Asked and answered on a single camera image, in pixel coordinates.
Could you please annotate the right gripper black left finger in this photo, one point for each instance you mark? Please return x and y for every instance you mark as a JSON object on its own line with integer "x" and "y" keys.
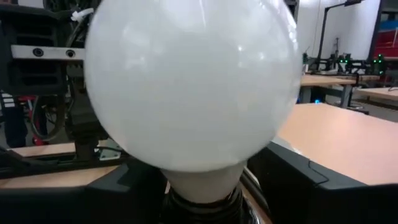
{"x": 77, "y": 205}

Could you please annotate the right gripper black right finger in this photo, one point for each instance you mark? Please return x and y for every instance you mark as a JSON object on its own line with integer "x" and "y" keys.
{"x": 311, "y": 199}

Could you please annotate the white globe light bulb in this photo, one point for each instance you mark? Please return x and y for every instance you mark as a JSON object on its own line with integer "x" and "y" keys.
{"x": 192, "y": 93}

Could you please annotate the black background robot arm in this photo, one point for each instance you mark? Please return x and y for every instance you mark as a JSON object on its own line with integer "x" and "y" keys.
{"x": 351, "y": 65}

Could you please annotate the orange wooden desk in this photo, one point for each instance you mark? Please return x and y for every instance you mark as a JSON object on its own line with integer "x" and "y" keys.
{"x": 342, "y": 140}

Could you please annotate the wooden background table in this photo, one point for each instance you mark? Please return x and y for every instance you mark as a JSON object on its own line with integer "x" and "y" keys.
{"x": 379, "y": 92}
{"x": 323, "y": 80}

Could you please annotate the black overhead stand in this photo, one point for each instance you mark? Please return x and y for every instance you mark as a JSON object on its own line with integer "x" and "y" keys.
{"x": 322, "y": 37}

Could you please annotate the red storage rack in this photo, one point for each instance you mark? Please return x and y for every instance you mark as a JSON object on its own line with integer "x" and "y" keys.
{"x": 387, "y": 43}

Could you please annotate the black aluminium rig frame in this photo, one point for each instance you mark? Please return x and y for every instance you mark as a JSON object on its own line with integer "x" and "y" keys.
{"x": 46, "y": 168}

